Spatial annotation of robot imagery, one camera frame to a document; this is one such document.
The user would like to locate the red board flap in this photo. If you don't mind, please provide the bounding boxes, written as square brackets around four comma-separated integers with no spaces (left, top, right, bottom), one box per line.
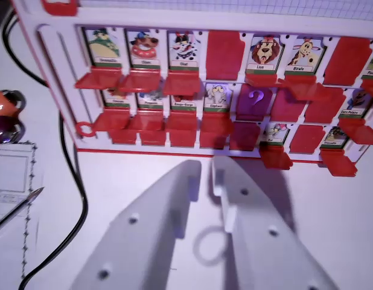
[199,131,227,150]

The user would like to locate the red and white game board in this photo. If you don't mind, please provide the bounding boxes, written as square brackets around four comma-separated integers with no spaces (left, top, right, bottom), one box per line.
[10,0,373,178]

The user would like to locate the colourful bead toy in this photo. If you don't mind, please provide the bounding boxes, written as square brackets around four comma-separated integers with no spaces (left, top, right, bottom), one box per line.
[0,89,26,152]

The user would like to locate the clear ballpoint pen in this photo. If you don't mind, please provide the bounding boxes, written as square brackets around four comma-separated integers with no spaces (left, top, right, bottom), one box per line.
[0,187,45,234]

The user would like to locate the white ring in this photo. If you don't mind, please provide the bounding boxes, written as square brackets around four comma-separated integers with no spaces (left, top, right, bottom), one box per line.
[193,225,233,267]

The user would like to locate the printed paper sheet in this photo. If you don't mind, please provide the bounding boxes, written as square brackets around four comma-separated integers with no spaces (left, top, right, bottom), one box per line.
[0,140,46,290]

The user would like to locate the long black cable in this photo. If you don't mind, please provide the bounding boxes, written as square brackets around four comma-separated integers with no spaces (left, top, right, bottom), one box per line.
[1,11,89,290]

